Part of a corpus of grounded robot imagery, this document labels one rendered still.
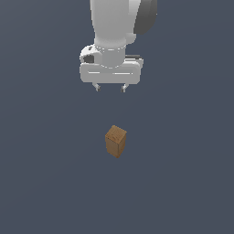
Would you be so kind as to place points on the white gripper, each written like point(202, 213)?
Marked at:
point(109, 71)

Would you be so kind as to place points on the brown wooden block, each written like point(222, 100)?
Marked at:
point(115, 142)

